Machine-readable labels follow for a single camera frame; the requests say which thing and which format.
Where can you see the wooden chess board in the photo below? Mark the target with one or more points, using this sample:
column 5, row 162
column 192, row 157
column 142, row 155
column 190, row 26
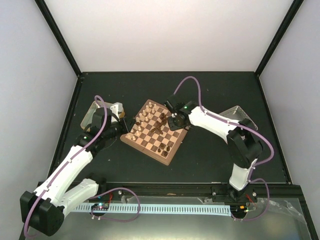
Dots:
column 151, row 132

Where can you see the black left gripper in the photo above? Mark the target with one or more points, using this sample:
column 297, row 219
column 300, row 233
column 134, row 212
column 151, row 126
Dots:
column 126, row 128

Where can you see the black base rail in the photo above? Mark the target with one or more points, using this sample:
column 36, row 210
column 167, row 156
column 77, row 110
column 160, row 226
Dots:
column 219, row 192

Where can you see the black frame post right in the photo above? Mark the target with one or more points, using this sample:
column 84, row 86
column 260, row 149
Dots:
column 283, row 27

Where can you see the white slotted cable duct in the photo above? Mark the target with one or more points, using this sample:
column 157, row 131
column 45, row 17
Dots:
column 166, row 209

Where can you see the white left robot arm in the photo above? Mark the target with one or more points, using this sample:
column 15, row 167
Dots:
column 48, row 205

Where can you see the black frame post left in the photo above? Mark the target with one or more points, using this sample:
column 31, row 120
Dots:
column 46, row 13

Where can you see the black frame post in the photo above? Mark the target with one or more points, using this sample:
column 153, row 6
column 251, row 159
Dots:
column 46, row 13
column 283, row 27

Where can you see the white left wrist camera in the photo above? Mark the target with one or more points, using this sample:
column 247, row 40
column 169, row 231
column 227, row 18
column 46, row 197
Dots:
column 117, row 110

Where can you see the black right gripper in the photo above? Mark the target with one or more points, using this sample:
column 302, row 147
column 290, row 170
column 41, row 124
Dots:
column 173, row 127

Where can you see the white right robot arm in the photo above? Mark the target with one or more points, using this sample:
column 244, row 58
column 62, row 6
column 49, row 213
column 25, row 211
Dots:
column 244, row 148

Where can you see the yellow metal tin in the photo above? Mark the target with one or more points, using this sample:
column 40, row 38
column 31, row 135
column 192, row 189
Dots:
column 96, row 114

